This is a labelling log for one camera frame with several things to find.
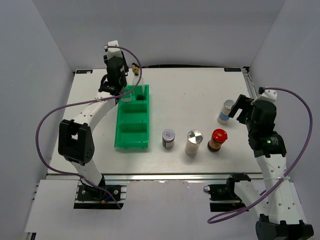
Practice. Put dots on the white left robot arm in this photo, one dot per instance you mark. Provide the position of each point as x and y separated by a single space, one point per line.
75 140

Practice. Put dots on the right table logo sticker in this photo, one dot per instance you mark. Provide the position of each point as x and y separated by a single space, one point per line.
232 69

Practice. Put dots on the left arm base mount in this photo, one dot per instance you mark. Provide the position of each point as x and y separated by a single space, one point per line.
90 198

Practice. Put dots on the clear glass oil bottle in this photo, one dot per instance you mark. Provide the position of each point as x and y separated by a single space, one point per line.
128 96

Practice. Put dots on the left table logo sticker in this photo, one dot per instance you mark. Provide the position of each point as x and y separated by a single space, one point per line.
84 71

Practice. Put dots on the green plastic divided bin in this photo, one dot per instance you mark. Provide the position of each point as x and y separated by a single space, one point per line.
133 121

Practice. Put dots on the white powder jar silver lid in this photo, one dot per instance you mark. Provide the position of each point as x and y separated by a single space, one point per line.
193 142

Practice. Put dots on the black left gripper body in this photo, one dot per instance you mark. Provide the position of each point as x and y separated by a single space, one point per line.
124 82

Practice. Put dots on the blue label salt jar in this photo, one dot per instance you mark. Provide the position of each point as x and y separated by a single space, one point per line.
223 116

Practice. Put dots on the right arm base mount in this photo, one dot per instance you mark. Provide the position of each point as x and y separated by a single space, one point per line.
222 196

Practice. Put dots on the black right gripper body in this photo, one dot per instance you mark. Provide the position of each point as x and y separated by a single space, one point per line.
244 103

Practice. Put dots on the table logo sticker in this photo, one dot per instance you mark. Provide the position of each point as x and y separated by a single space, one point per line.
84 71
232 69

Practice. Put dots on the red lid sauce jar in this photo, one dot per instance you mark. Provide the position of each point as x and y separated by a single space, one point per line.
218 137

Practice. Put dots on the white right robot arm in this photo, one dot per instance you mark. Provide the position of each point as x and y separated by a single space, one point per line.
277 215

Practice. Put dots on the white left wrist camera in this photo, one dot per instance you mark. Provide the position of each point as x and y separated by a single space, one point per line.
112 50

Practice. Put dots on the small dark spice jar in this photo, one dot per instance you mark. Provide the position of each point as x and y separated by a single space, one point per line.
168 138

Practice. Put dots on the glass bottle with dark residue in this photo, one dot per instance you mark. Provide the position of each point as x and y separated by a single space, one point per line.
138 81

